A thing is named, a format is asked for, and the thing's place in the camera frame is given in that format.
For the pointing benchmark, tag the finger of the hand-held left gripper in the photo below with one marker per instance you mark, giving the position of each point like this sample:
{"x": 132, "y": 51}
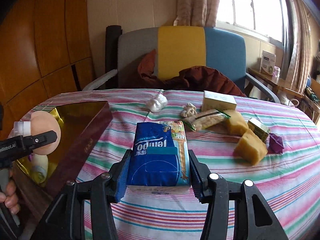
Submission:
{"x": 42, "y": 138}

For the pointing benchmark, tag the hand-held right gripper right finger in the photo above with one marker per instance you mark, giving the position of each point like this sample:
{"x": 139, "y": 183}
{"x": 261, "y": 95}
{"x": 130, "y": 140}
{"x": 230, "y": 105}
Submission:
{"x": 196, "y": 182}

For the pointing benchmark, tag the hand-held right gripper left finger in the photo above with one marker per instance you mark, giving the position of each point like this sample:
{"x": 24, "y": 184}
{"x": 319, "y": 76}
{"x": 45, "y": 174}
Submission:
{"x": 122, "y": 180}

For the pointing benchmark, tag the peach powder puff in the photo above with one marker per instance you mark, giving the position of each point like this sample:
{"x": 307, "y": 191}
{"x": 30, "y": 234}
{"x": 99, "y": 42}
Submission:
{"x": 43, "y": 122}

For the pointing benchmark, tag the maroon box with gold lining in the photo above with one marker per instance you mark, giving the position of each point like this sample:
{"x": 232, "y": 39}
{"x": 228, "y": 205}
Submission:
{"x": 82, "y": 140}

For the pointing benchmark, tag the blue tissue packet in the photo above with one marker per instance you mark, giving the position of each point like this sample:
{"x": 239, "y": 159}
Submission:
{"x": 155, "y": 142}

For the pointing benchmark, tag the small green leaf-print box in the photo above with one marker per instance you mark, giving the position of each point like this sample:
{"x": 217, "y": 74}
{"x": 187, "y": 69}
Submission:
{"x": 260, "y": 128}

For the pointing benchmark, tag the person's left hand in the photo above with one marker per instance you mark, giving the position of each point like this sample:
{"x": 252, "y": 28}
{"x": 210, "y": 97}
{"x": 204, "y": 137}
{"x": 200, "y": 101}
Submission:
{"x": 11, "y": 197}

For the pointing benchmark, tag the white bottle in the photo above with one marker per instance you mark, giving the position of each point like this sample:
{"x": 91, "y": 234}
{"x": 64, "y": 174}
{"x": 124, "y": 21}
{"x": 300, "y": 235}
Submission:
{"x": 21, "y": 128}

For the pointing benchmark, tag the striped tablecloth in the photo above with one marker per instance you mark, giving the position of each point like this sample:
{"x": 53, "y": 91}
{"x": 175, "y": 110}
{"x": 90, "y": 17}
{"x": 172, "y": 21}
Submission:
{"x": 225, "y": 200}

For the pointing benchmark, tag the large yellow sponge block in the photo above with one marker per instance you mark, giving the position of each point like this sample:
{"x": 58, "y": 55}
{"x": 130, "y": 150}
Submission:
{"x": 250, "y": 148}

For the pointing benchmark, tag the clear snack packet green ends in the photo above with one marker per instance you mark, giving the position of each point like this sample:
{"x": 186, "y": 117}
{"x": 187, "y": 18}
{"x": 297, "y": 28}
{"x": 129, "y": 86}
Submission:
{"x": 207, "y": 120}

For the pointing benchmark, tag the small yellow sponge block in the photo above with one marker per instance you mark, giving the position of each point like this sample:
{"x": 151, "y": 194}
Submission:
{"x": 236, "y": 122}

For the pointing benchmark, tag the cream cardboard box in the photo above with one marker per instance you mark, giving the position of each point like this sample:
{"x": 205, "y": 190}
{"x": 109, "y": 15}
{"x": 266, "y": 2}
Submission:
{"x": 217, "y": 102}

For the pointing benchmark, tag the crumpled white plastic wrap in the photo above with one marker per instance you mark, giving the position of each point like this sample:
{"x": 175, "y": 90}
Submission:
{"x": 157, "y": 102}

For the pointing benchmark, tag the purple folded paper object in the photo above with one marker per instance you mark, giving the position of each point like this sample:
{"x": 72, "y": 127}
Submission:
{"x": 276, "y": 143}

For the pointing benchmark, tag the wooden wardrobe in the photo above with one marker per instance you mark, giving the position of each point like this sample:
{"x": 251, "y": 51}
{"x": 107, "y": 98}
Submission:
{"x": 45, "y": 42}

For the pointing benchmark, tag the dark red jacket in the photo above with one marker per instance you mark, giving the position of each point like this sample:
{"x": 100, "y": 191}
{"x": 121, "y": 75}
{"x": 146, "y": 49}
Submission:
{"x": 200, "y": 80}

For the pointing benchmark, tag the wooden side table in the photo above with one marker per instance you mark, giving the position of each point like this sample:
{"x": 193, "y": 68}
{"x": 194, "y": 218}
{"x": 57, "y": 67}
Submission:
{"x": 270, "y": 81}

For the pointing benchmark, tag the grey yellow blue armchair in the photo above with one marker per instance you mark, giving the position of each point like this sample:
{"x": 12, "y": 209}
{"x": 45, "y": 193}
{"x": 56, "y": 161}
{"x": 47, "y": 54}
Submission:
{"x": 220, "y": 50}

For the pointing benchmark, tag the pink jar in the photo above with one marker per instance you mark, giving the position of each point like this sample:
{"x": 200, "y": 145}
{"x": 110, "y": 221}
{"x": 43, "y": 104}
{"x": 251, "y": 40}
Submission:
{"x": 277, "y": 71}

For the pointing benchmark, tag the wooden cabinet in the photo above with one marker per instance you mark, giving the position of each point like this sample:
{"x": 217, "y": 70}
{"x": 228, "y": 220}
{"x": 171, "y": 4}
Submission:
{"x": 312, "y": 107}

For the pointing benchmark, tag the white printed carton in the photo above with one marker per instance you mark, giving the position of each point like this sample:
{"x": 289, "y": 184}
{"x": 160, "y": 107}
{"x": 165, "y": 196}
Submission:
{"x": 267, "y": 62}

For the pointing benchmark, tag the grey pleated curtain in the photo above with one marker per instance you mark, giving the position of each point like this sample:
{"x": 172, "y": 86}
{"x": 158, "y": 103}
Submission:
{"x": 298, "y": 42}

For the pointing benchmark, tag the beige patterned curtain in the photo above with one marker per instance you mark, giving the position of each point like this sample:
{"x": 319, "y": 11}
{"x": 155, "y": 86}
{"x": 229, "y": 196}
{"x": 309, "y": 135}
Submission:
{"x": 197, "y": 2}

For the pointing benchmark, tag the window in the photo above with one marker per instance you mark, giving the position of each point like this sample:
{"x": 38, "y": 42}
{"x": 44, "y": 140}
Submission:
{"x": 245, "y": 2}

